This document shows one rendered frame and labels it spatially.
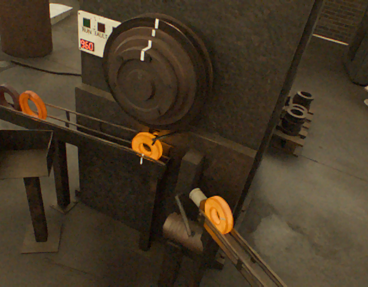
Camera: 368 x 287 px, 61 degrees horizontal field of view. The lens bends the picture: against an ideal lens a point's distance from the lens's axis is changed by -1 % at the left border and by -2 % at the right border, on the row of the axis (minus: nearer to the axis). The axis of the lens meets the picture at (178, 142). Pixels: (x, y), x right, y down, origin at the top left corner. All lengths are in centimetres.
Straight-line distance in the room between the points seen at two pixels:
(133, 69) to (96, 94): 46
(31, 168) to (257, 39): 115
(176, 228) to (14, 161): 84
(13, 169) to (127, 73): 74
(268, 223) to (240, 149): 106
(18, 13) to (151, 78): 298
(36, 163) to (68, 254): 62
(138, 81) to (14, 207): 138
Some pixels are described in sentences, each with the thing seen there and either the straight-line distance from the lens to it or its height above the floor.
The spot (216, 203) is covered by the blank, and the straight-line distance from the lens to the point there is 129.
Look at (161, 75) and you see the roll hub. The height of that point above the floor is 119.
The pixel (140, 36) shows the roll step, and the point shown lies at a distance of 123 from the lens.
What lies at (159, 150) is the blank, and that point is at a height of 76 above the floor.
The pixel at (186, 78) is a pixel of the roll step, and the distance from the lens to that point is 119.
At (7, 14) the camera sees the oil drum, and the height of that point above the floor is 49.
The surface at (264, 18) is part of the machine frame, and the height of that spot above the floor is 141.
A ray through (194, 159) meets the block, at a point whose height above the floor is 80.
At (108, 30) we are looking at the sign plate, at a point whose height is 120.
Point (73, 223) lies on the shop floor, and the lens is 215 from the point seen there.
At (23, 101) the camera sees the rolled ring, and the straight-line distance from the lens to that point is 196.
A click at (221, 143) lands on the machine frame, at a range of 142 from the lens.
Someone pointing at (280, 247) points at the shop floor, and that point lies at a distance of 229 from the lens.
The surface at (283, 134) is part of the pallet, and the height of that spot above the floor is 14.
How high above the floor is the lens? 168
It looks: 37 degrees down
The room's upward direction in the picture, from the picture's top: 11 degrees clockwise
